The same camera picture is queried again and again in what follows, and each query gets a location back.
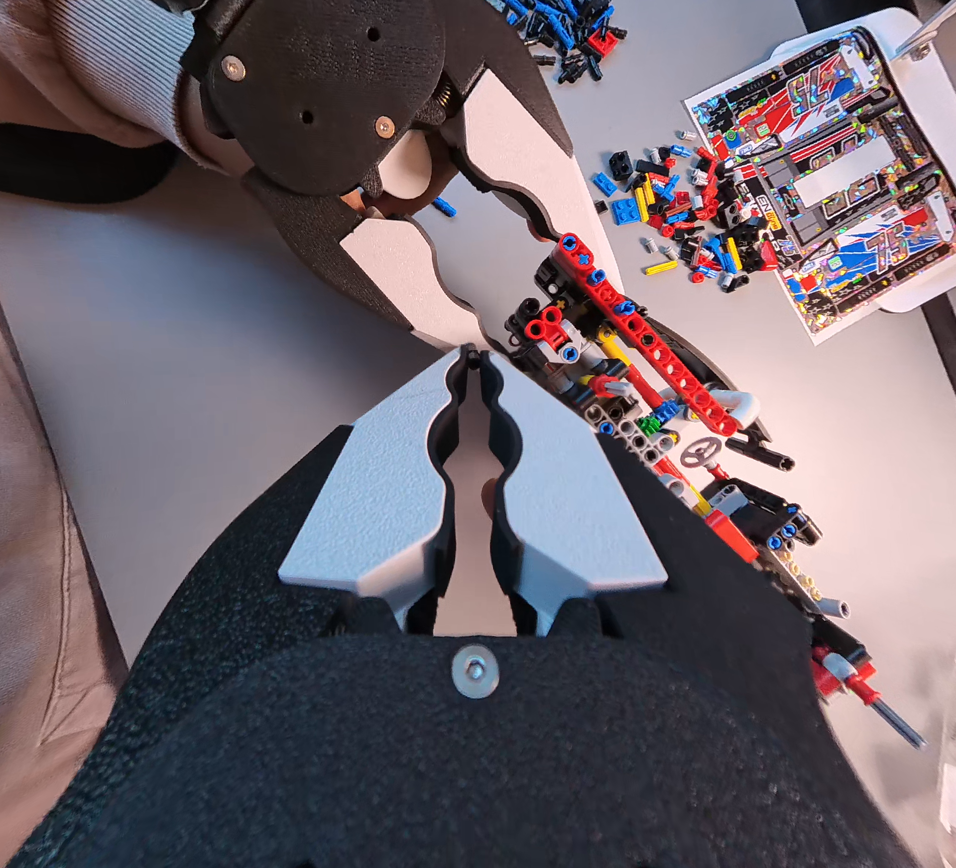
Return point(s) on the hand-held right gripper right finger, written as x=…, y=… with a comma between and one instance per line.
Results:
x=582, y=509

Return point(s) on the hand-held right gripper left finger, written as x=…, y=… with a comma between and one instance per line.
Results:
x=366, y=509

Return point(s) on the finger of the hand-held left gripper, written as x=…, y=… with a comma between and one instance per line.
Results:
x=538, y=166
x=403, y=278

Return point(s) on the lego car model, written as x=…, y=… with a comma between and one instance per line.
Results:
x=635, y=375

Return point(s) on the person's left forearm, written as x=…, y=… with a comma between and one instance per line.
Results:
x=89, y=39

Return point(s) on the blue lego pin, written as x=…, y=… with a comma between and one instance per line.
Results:
x=444, y=206

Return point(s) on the pile of mixed coloured pieces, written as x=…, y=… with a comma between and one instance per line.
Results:
x=694, y=211

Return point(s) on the black chair armrest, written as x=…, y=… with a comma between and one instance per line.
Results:
x=75, y=162

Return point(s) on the holographic sticker sheet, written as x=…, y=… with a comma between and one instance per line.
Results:
x=829, y=174

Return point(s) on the white metal book stand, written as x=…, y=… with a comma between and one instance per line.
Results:
x=911, y=32

